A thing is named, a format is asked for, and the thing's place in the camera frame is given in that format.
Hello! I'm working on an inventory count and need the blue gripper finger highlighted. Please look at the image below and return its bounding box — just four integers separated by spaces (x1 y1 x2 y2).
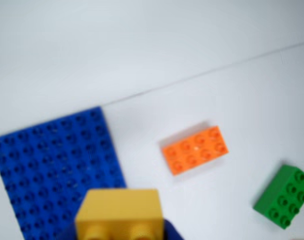
163 217 186 240
54 222 77 240

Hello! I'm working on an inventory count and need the yellow 2x2 block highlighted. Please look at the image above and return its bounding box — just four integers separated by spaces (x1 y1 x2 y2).
74 188 165 240

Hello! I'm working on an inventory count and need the orange 2x4 block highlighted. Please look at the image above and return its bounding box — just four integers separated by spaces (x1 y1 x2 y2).
162 125 229 176

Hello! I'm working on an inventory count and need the blue 8x8 studded baseplate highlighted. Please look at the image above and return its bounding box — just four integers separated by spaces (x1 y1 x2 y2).
0 106 127 240

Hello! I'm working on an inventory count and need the green 2x4 block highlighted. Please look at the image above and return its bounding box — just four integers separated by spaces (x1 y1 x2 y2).
253 164 304 230

